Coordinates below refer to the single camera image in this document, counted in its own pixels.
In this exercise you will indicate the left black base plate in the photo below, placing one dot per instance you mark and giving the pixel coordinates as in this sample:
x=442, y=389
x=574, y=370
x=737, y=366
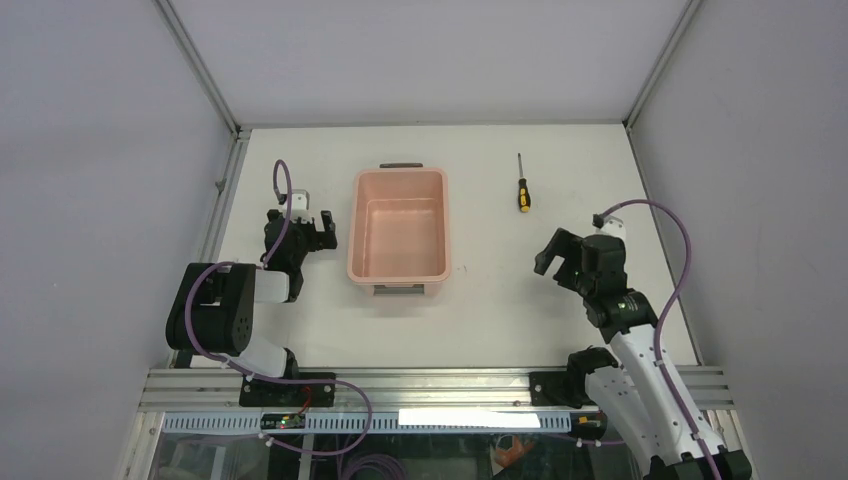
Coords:
x=319, y=392

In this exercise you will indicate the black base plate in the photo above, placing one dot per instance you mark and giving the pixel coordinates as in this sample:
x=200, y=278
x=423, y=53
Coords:
x=319, y=392
x=557, y=388

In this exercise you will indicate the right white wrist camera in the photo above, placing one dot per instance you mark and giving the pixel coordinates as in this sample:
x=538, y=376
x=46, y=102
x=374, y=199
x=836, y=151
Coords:
x=609, y=225

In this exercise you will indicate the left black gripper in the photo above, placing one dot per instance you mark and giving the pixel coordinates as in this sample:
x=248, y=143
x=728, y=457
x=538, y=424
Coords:
x=302, y=232

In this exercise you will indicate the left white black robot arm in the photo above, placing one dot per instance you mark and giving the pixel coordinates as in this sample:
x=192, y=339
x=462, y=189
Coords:
x=214, y=307

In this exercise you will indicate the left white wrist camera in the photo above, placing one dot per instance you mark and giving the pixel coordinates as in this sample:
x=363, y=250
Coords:
x=297, y=204

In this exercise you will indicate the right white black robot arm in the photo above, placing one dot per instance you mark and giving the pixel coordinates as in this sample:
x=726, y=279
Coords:
x=630, y=378

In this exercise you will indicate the orange object under table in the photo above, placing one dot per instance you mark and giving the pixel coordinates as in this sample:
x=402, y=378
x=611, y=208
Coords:
x=508, y=449

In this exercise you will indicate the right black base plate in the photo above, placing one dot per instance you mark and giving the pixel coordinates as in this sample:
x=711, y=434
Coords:
x=557, y=388

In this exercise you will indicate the aluminium front rail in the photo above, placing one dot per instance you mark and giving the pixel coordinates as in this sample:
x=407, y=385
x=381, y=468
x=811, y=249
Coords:
x=388, y=389

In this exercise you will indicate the yellow black handled screwdriver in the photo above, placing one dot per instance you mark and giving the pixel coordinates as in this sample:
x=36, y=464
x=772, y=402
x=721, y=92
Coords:
x=524, y=198

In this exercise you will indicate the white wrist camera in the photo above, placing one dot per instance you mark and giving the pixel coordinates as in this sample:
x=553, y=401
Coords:
x=297, y=204
x=609, y=225

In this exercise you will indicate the pink plastic bin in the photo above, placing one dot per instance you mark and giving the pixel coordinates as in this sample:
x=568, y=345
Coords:
x=399, y=240

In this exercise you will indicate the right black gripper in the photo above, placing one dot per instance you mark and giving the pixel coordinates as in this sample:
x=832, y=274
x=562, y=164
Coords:
x=573, y=266

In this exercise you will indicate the white slotted cable duct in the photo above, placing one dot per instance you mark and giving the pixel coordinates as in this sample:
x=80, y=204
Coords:
x=404, y=421

